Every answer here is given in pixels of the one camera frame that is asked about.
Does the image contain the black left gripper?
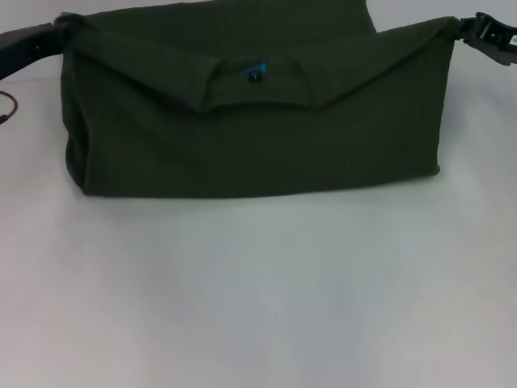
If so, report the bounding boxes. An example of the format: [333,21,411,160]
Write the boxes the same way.
[0,11,84,82]

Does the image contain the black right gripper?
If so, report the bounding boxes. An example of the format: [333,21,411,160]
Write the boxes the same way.
[454,11,517,66]

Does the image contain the dark green FREE t-shirt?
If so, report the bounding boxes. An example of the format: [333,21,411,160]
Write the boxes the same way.
[60,0,460,200]

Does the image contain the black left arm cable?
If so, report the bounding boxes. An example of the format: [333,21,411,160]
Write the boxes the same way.
[0,91,19,127]

